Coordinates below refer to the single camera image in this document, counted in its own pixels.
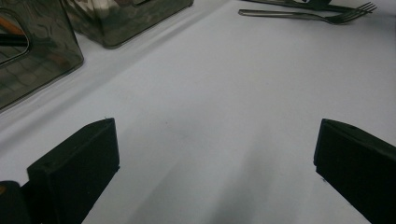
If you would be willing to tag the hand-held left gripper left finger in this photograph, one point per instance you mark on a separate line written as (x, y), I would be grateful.
(74, 168)

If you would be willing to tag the brown wooden chopstick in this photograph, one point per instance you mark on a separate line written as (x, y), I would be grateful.
(11, 27)

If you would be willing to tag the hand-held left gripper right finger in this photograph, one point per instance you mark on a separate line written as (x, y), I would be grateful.
(358, 168)

